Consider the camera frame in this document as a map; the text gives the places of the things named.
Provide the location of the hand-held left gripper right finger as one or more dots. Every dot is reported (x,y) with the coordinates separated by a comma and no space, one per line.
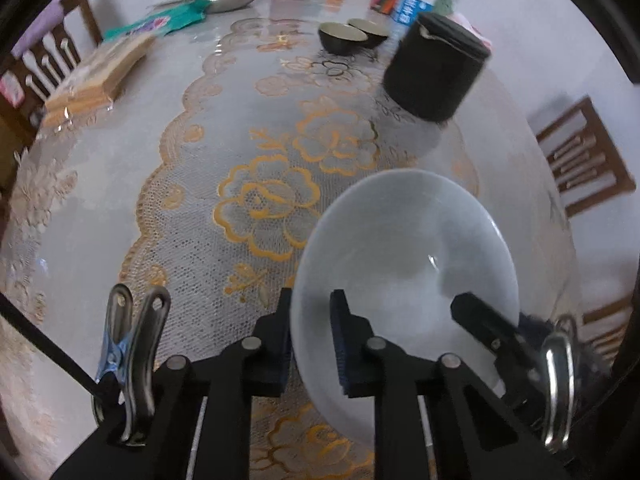
(342,345)

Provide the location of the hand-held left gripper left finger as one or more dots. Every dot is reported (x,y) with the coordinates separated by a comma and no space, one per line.
(275,360)

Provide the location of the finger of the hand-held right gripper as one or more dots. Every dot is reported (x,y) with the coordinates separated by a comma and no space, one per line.
(480,317)

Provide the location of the white bowl with red flowers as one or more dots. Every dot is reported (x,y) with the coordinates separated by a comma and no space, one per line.
(400,260)

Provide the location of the metal spring clip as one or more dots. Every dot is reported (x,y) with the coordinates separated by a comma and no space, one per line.
(560,395)
(130,355)

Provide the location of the brown wooden chair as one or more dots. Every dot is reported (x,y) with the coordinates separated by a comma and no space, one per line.
(612,160)
(607,312)
(87,15)

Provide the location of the scalloped lace table runner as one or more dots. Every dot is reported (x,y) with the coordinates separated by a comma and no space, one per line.
(260,200)

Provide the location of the black round canister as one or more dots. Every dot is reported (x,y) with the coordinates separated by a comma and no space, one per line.
(430,75)

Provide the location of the pink tissue box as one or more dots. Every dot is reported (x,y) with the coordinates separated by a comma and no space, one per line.
(480,35)

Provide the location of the small dark tea cup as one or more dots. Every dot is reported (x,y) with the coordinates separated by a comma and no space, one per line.
(342,37)
(372,32)

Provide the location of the clear pack of wafers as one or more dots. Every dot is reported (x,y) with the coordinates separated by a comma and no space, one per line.
(100,70)

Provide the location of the teal plastic packet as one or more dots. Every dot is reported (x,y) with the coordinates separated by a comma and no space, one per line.
(160,20)

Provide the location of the purple cloth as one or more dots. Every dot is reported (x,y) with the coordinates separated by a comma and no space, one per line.
(35,30)

